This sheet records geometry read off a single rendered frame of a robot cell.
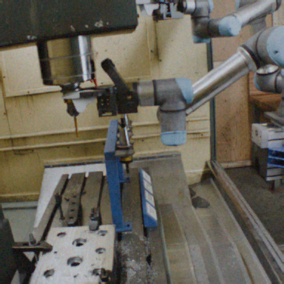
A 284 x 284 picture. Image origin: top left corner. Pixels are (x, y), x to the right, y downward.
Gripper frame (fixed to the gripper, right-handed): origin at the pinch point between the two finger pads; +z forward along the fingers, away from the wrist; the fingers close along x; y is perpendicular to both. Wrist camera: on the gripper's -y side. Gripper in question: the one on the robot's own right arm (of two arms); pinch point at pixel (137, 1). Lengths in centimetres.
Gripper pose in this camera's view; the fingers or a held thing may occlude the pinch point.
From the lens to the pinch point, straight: 120.5
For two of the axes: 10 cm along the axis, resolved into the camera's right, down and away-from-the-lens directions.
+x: -4.4, -2.0, 8.8
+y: 1.2, 9.5, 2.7
